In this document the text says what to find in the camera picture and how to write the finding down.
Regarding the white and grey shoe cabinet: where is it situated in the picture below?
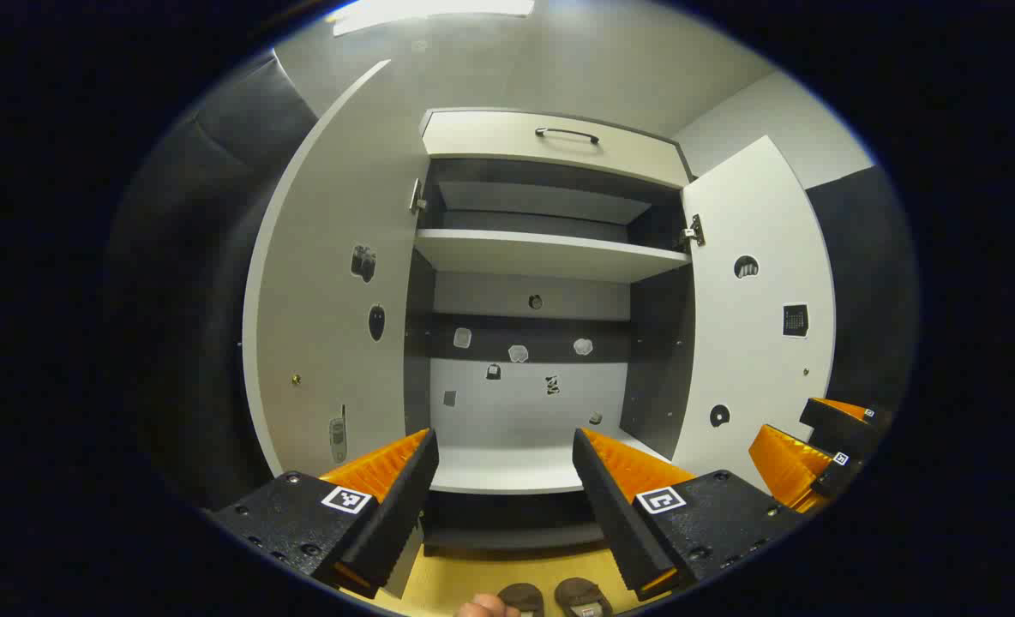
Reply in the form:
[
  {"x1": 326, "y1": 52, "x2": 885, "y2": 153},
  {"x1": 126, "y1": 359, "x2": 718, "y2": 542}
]
[{"x1": 403, "y1": 107, "x2": 697, "y2": 554}]

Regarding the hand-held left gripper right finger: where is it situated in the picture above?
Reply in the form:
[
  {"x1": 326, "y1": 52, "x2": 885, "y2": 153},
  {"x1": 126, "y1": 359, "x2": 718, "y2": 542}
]
[{"x1": 572, "y1": 427, "x2": 804, "y2": 601}]

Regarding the white cabinet shelf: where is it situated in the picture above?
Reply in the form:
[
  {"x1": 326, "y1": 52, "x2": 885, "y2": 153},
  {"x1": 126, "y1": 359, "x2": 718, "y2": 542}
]
[{"x1": 413, "y1": 229, "x2": 693, "y2": 284}]

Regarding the white cabinet drawer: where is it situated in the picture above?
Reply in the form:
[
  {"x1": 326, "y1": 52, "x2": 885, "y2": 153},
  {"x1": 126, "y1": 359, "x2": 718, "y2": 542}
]
[{"x1": 420, "y1": 108, "x2": 693, "y2": 189}]

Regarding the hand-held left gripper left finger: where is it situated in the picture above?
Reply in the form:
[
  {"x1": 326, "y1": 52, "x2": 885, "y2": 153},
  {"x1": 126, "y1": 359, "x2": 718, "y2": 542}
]
[{"x1": 207, "y1": 428, "x2": 440, "y2": 599}]

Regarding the black backdrop cloth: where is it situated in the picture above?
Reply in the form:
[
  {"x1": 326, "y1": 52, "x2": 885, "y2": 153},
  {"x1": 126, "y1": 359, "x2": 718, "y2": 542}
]
[
  {"x1": 109, "y1": 51, "x2": 320, "y2": 515},
  {"x1": 806, "y1": 165, "x2": 920, "y2": 416}
]

